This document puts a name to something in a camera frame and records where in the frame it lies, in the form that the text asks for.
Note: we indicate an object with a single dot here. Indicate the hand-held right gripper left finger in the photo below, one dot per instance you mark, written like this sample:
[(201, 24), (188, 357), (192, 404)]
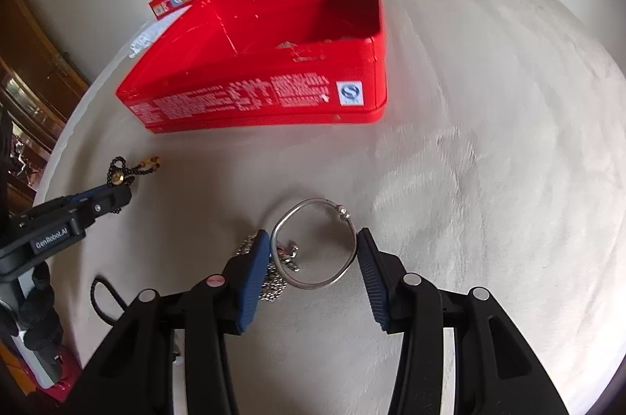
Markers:
[(254, 283)]

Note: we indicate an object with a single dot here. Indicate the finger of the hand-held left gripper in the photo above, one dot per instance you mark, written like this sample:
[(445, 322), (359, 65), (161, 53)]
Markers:
[(107, 204), (88, 195)]

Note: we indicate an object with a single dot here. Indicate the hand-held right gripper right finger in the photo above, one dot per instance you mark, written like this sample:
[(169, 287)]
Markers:
[(374, 283)]

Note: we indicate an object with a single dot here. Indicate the thin silver charm bangle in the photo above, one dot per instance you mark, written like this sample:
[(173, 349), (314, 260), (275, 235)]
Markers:
[(344, 213)]

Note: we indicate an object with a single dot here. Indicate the large red tin box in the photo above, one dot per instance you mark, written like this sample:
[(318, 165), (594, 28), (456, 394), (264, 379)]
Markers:
[(244, 102)]

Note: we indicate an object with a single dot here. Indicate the person's left hand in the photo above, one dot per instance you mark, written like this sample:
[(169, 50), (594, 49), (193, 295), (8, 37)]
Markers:
[(44, 322)]

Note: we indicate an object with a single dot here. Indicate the dark glass cabinet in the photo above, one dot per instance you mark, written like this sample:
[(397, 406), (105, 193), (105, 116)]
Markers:
[(19, 112)]

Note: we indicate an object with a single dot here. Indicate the wooden door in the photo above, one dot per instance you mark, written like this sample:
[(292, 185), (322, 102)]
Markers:
[(29, 68)]

